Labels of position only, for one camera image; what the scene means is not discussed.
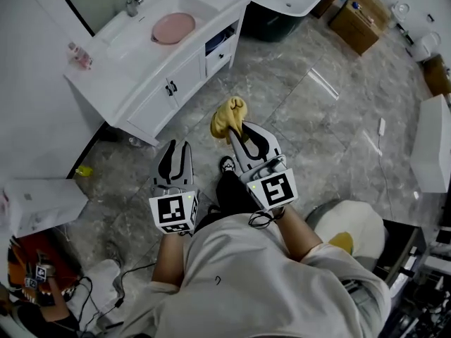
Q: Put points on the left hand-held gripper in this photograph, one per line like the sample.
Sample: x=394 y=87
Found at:
x=172 y=210

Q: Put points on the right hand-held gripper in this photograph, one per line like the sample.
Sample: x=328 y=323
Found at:
x=275 y=188

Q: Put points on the yellow cloth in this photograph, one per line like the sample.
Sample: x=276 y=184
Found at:
x=227 y=118

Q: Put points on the person's right forearm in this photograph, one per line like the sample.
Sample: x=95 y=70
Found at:
x=299 y=234

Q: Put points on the person's left forearm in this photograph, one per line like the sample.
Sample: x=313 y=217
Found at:
x=171 y=259

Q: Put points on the person's black white shoe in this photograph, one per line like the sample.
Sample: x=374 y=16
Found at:
x=227 y=164

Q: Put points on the person's black trouser leg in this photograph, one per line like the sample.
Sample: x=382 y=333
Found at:
x=234 y=195

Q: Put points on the white vanity sink cabinet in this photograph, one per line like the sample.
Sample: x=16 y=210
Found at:
x=134 y=83

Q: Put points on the small yellow bottle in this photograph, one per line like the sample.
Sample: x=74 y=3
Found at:
x=84 y=170

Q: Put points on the blue basin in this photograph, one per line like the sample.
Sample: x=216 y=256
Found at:
x=216 y=42

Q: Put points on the white round stool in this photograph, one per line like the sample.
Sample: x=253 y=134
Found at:
x=356 y=224

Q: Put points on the yellow item on stool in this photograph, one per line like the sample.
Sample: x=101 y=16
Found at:
x=341 y=242

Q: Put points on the white box with label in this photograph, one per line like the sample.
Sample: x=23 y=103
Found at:
x=42 y=204

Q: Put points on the person's beige shirt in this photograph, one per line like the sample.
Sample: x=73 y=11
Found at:
x=253 y=287

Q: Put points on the pink transparent bottle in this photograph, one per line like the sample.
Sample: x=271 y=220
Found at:
x=80 y=55

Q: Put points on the large cardboard box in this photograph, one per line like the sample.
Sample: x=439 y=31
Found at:
x=359 y=19

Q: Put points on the white clear-lid container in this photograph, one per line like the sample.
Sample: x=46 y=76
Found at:
x=401 y=11

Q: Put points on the white round appliance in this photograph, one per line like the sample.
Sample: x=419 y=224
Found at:
x=428 y=46

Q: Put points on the black cabinet with equipment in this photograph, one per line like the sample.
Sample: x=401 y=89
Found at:
x=415 y=280

